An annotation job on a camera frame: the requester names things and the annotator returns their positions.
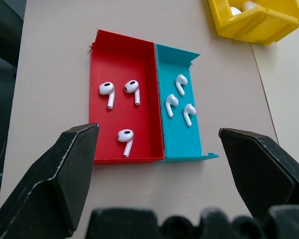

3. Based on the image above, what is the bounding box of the teal plastic tray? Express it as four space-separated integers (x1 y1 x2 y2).
154 43 219 162

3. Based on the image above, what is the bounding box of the yellow plastic bin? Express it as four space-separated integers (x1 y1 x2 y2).
207 0 299 46

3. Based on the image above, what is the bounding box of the white earbud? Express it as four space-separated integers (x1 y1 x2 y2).
124 79 141 106
117 128 135 158
98 81 116 110
174 74 188 97
182 103 196 127
164 94 179 119

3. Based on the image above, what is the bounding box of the black office chair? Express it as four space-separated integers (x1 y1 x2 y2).
0 0 27 175

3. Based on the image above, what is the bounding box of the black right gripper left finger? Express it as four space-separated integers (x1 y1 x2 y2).
0 122 101 239

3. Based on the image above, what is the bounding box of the red plastic tray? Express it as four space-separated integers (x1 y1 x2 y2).
88 29 165 165

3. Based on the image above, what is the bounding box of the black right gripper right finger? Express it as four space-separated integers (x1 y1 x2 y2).
218 127 299 220

